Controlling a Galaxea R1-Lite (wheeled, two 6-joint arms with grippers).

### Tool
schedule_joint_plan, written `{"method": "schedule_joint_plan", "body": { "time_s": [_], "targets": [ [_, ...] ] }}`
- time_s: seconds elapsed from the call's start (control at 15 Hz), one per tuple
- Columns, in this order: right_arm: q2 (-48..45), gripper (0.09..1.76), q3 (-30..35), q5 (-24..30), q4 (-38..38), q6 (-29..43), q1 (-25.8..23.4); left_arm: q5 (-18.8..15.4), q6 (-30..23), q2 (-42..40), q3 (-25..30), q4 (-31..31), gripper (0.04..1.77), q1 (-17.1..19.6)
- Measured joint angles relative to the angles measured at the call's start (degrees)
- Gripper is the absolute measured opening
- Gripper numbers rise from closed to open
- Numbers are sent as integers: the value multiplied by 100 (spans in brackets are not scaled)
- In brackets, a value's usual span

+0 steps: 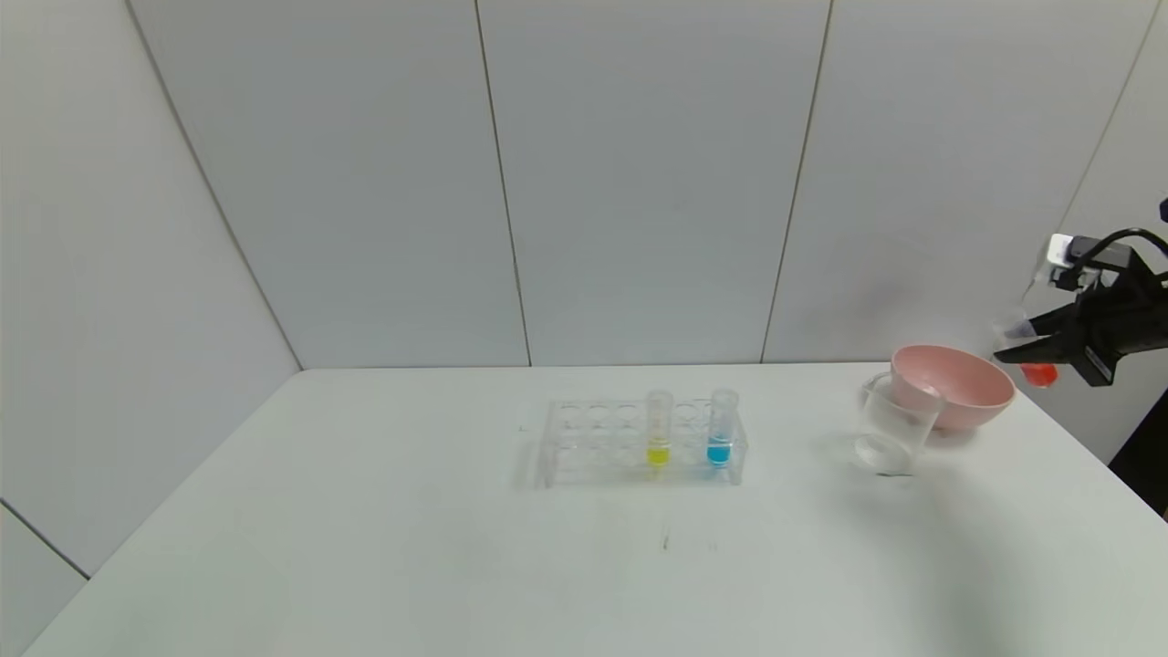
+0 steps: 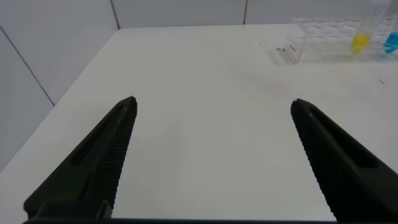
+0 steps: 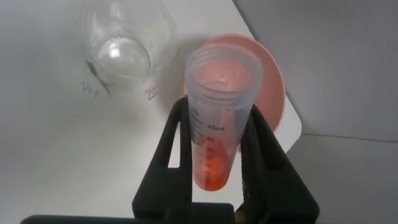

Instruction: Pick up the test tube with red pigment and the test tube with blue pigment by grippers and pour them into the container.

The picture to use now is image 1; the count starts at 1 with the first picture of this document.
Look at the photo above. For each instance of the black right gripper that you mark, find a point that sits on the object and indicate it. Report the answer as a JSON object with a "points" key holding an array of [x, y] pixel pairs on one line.
{"points": [[1091, 351]]}

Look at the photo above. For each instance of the test tube with red pigment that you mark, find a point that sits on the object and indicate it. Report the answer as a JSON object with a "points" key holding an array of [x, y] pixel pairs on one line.
{"points": [[1040, 374]]}

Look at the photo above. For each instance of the test tube with blue pigment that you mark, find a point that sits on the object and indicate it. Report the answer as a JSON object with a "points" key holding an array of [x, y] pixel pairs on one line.
{"points": [[719, 451]]}

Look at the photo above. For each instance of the test tube with yellow pigment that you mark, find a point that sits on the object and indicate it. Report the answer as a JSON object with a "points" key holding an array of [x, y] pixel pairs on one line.
{"points": [[658, 452]]}

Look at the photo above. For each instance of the clear plastic test tube rack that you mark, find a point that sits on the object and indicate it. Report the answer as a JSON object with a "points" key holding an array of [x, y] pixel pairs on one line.
{"points": [[602, 447]]}

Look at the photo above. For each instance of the pink bowl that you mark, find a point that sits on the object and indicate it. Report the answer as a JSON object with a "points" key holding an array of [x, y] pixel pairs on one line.
{"points": [[967, 388]]}

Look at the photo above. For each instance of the clear glass beaker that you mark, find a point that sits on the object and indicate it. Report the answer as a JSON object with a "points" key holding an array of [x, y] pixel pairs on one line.
{"points": [[890, 429]]}

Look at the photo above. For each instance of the white grey right wrist camera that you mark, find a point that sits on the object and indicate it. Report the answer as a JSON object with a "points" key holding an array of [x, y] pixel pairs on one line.
{"points": [[1081, 255]]}

